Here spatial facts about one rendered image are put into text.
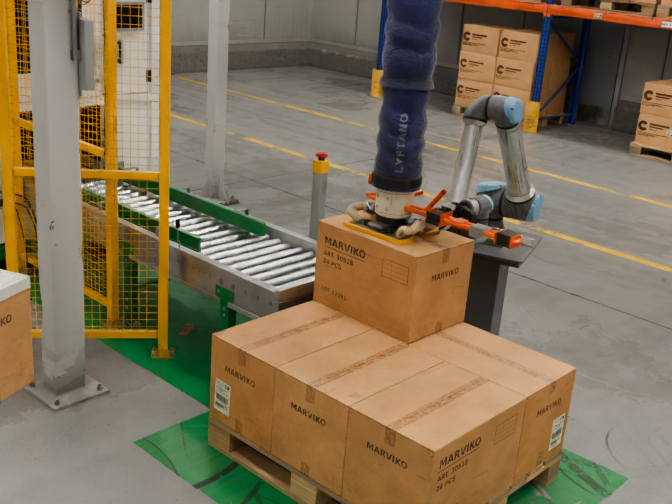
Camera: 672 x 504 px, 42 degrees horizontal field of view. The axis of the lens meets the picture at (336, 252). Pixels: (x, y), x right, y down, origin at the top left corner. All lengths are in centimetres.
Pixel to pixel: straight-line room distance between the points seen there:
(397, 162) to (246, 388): 116
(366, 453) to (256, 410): 61
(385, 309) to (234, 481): 97
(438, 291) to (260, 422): 95
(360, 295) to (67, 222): 136
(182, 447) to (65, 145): 143
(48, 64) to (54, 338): 127
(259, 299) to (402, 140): 106
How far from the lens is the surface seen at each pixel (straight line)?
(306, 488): 366
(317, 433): 350
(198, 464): 395
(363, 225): 397
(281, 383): 356
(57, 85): 401
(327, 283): 412
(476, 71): 1236
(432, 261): 379
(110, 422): 427
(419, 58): 376
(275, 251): 487
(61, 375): 444
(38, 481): 391
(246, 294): 431
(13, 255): 470
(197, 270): 457
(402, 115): 380
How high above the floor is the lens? 217
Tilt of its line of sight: 19 degrees down
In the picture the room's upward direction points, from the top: 4 degrees clockwise
